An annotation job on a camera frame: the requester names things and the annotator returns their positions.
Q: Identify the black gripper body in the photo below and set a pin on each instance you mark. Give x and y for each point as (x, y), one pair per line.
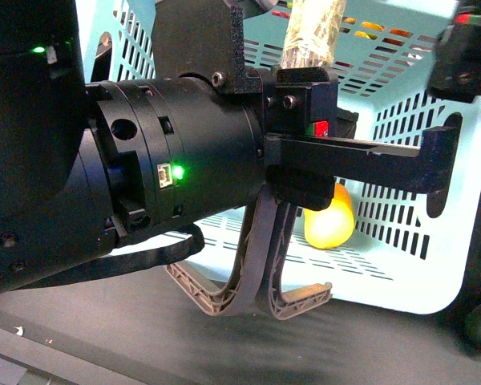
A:
(304, 154)

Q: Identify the yellow mango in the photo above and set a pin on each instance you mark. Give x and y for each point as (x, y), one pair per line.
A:
(331, 227)

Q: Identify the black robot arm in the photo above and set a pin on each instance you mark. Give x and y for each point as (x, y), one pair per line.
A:
(52, 198)

